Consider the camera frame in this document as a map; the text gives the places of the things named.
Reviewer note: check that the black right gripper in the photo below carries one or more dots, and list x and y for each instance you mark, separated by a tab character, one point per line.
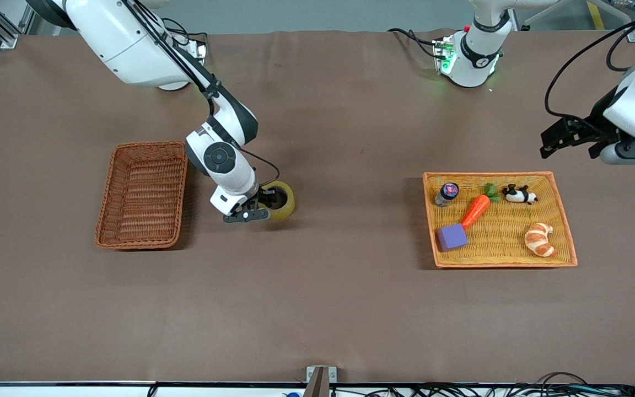
267	195

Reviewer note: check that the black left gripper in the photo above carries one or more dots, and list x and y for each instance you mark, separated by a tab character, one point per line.
596	128

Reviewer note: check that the yellow packing tape roll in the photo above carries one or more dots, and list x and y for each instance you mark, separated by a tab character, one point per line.
287	209

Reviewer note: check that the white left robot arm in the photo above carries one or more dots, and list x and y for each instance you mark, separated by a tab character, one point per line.
634	105

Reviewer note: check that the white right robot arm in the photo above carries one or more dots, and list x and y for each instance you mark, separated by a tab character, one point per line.
130	38

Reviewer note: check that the yellow wicker basket orange rim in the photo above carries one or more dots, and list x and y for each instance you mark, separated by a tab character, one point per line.
505	242

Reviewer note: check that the brown wicker basket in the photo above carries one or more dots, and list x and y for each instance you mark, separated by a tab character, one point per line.
141	198

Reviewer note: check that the toy panda figurine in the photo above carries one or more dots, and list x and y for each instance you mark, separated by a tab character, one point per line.
518	194

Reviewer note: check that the toy croissant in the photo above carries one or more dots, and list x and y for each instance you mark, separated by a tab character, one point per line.
538	240

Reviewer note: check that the toy carrot with green leaves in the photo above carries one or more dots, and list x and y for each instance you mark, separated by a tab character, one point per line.
474	212

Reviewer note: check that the small jar with blue lid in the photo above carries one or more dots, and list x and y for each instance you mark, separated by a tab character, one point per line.
448	192

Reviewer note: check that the brown table cover sheet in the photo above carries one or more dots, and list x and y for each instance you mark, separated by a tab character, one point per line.
350	309

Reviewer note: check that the control box with green light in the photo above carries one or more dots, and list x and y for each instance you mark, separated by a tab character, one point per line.
443	55

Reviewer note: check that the purple foam cube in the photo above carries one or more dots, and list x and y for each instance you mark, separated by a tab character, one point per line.
452	238

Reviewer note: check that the metal bracket on table edge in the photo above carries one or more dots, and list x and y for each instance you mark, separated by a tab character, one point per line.
320	386

